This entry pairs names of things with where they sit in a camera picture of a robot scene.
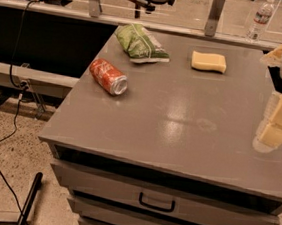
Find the red coke can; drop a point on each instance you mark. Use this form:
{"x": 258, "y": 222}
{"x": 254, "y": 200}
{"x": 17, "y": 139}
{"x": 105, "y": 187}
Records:
{"x": 108, "y": 76}

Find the clear plastic water bottle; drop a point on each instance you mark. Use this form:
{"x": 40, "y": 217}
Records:
{"x": 260, "y": 21}

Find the yellow sponge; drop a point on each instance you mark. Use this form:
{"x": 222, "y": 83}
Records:
{"x": 208, "y": 61}

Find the grey drawer cabinet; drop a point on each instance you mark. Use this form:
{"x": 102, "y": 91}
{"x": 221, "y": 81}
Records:
{"x": 177, "y": 133}

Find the black drawer handle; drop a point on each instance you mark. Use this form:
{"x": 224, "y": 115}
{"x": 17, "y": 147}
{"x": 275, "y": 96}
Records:
{"x": 157, "y": 205}

